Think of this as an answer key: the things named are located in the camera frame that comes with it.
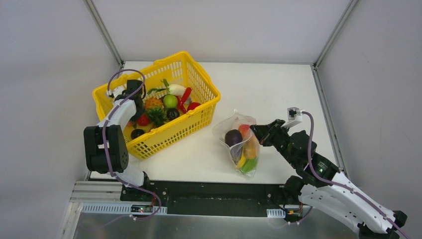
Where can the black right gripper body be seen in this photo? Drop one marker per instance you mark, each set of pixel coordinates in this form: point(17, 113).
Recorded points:
point(269, 131)

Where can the green toy pepper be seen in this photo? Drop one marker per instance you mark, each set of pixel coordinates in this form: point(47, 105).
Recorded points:
point(249, 165)

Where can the clear zip top bag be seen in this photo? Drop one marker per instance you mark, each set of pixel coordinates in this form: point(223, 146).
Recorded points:
point(233, 122)

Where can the green toy apple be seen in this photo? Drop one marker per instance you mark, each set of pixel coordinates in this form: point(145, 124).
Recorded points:
point(170, 101)

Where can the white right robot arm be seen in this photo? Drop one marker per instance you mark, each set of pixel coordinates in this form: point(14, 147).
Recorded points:
point(320, 184)

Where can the orange toy peach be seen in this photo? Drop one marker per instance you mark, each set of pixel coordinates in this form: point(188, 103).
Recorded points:
point(244, 129)

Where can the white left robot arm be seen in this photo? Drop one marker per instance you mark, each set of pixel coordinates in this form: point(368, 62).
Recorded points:
point(105, 147)

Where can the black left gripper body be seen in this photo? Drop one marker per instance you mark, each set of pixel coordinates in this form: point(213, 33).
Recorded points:
point(134, 87)

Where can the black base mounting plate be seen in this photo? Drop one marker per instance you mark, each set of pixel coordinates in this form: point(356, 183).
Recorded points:
point(213, 199)

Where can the white toy onion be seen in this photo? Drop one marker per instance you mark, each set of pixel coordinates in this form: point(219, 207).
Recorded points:
point(172, 89)

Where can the orange toy pineapple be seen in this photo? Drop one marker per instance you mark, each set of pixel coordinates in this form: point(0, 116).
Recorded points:
point(154, 109)

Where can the red toy strawberry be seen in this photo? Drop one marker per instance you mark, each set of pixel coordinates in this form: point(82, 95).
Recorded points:
point(143, 120)

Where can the red toy chili pepper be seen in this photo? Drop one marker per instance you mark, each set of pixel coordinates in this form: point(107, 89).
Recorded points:
point(183, 99)

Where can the purple toy eggplant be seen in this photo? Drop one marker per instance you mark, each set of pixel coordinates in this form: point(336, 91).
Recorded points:
point(233, 140)

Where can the yellow plastic shopping basket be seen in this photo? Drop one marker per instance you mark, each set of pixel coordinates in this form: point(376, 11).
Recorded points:
point(181, 69)

